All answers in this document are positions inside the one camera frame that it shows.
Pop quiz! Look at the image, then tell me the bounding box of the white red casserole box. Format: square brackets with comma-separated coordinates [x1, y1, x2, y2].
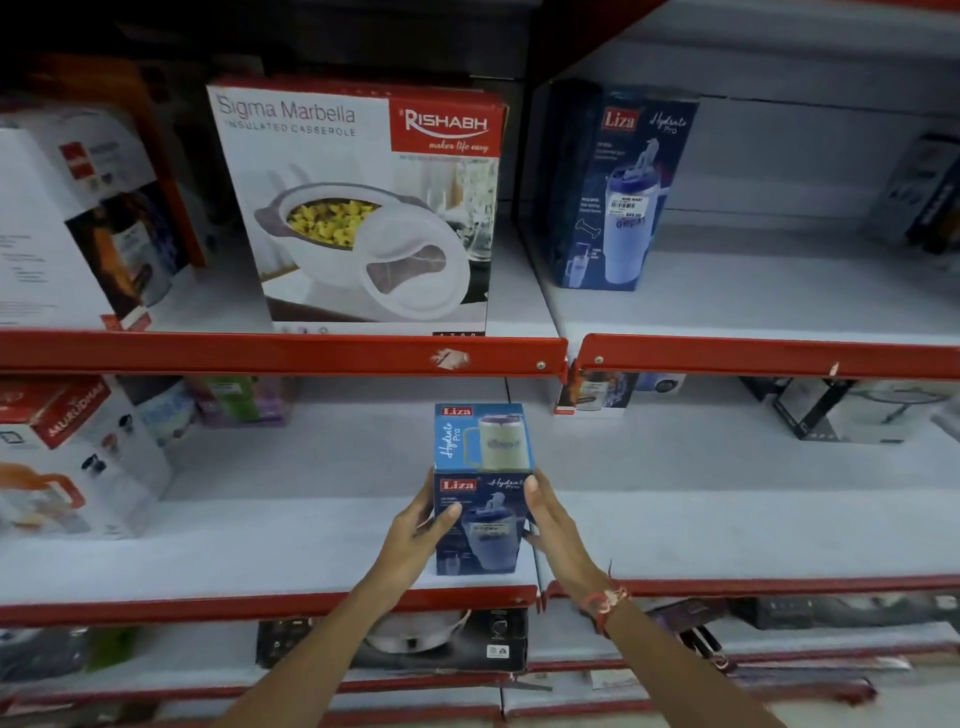
[206, 72, 510, 338]

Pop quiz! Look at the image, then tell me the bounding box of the green package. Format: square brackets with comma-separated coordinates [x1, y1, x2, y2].
[84, 626, 142, 671]

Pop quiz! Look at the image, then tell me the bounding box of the red thread wristband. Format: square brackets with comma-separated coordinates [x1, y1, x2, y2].
[580, 562, 633, 639]

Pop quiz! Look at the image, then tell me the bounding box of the black white cookware box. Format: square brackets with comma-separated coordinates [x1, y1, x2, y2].
[738, 377, 948, 445]

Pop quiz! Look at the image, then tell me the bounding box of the small blue mug box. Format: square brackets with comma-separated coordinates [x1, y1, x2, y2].
[432, 402, 538, 578]

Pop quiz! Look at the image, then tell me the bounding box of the person's left forearm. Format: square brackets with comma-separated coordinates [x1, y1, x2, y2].
[216, 580, 410, 728]

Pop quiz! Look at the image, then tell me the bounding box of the orange carton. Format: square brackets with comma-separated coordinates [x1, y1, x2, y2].
[30, 54, 210, 270]

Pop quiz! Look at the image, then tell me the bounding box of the person's right hand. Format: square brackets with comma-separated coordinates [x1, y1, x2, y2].
[521, 473, 609, 603]

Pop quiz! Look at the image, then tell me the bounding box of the dark grey package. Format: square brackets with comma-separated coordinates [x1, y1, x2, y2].
[0, 626, 93, 682]

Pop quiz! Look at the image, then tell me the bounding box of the white red juicer box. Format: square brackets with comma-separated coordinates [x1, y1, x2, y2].
[0, 375, 175, 541]

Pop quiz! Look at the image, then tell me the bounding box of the long dark flat box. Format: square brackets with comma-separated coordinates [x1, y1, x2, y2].
[729, 591, 960, 633]

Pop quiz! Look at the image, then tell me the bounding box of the green purple packet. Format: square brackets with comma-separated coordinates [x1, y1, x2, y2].
[187, 376, 295, 429]

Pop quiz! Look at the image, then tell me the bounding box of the black cooker box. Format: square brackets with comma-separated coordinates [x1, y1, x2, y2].
[255, 607, 531, 674]

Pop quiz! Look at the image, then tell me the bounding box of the red white shelving unit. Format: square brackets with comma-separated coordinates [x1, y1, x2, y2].
[0, 0, 570, 728]
[501, 0, 960, 721]

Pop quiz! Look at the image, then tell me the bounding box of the dark box with white side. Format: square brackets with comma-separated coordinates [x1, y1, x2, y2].
[864, 133, 960, 255]

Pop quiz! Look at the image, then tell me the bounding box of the small white red box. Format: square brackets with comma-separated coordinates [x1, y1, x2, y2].
[553, 361, 640, 419]

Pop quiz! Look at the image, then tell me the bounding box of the person's right forearm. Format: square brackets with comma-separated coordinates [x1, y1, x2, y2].
[582, 585, 786, 728]

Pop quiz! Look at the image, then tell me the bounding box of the white appliance box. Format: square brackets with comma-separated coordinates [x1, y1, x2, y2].
[0, 103, 198, 333]

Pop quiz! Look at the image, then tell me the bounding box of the dark purple flat package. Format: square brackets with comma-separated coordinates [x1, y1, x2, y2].
[646, 596, 742, 674]

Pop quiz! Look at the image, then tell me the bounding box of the tall blue tumbler box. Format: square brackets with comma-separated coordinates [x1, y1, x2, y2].
[531, 78, 702, 293]

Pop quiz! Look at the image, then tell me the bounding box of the person's left hand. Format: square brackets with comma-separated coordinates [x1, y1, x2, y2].
[370, 470, 464, 601]

